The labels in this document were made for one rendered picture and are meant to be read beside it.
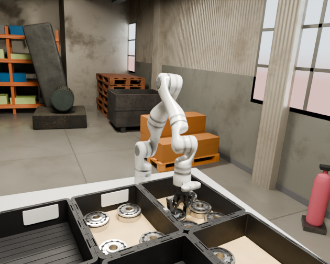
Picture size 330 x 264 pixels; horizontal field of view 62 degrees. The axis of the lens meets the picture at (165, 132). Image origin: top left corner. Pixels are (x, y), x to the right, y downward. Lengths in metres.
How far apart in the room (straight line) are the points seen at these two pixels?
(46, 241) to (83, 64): 7.18
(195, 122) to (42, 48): 3.63
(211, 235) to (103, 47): 7.47
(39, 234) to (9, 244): 0.10
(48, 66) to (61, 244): 5.44
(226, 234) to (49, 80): 5.65
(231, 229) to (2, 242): 0.84
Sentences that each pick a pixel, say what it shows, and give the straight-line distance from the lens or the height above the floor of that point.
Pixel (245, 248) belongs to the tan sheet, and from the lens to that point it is 1.15.
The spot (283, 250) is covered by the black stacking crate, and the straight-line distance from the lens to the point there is 1.10.
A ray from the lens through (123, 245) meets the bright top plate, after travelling 1.04.
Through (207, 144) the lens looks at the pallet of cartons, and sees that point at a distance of 4.01.
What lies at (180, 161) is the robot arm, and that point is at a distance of 1.10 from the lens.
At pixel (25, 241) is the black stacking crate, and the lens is 1.18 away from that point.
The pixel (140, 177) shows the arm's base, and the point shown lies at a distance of 1.52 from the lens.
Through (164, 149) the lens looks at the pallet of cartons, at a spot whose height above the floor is 0.31.
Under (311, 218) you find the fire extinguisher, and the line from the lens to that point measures 2.99.
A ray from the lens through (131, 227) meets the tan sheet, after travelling 1.18.
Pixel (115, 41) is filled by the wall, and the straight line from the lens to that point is 8.30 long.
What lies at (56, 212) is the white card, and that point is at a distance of 1.21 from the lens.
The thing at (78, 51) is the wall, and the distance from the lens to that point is 8.09.
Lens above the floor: 1.51
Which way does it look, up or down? 16 degrees down
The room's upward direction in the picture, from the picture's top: 3 degrees clockwise
